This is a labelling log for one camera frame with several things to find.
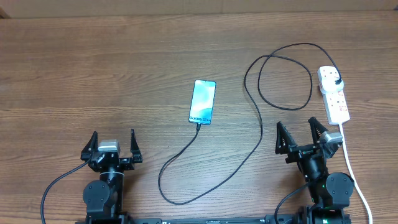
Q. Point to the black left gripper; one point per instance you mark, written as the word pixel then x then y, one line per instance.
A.
pixel 127 163

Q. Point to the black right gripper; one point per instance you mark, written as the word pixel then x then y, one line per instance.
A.
pixel 283 147

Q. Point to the Samsung Galaxy smartphone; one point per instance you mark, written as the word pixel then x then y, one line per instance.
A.
pixel 201 108

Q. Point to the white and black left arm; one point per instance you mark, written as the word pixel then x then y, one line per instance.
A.
pixel 104 197

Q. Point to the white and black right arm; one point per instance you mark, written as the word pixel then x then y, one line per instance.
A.
pixel 330 192

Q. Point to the white charger plug adapter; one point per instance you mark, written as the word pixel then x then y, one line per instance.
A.
pixel 330 85

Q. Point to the white power strip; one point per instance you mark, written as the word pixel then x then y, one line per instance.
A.
pixel 335 103

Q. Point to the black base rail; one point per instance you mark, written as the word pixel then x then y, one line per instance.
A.
pixel 268 219

